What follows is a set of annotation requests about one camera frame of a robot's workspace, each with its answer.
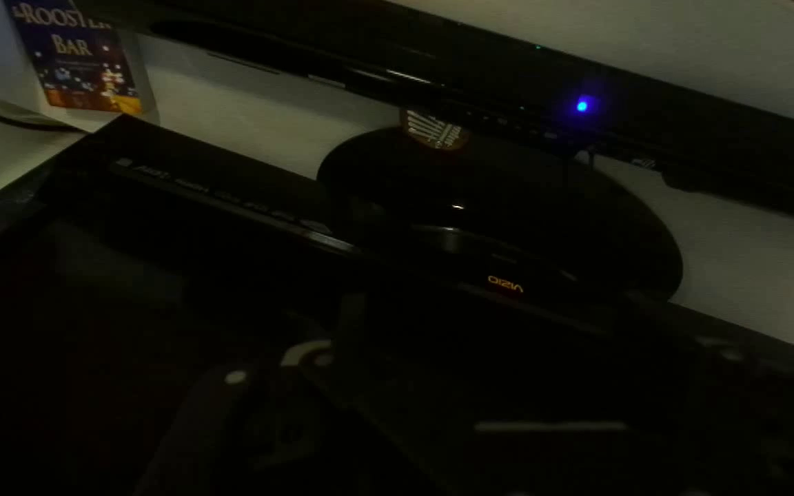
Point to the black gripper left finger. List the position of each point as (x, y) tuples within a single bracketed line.
[(197, 442)]

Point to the black flat screen TV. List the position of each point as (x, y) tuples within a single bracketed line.
[(139, 305)]

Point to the black oval TV stand base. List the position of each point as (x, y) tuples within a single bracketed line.
[(525, 210)]

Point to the John Grisham paperback book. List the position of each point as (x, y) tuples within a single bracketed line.
[(81, 56)]

